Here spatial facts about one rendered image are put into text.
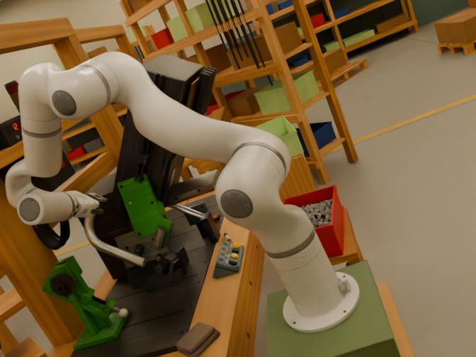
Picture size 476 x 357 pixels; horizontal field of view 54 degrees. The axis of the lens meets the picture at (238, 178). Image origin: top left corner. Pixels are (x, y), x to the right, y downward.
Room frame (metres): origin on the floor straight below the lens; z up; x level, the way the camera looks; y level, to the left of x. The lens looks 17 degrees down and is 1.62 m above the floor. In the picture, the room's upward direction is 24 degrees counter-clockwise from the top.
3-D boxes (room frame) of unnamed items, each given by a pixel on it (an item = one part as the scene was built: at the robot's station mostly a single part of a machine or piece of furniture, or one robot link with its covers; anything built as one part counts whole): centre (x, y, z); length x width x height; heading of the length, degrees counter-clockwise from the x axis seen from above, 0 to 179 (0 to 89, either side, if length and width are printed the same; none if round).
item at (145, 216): (1.60, 0.34, 1.17); 0.13 x 0.12 x 0.20; 166
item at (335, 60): (8.08, -2.16, 0.22); 1.20 x 0.80 x 0.44; 120
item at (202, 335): (1.07, 0.27, 0.91); 0.10 x 0.08 x 0.03; 126
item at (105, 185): (1.83, 0.49, 1.07); 0.30 x 0.18 x 0.34; 166
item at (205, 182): (1.74, 0.27, 1.11); 0.39 x 0.16 x 0.03; 76
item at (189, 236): (1.69, 0.38, 0.89); 1.10 x 0.42 x 0.02; 166
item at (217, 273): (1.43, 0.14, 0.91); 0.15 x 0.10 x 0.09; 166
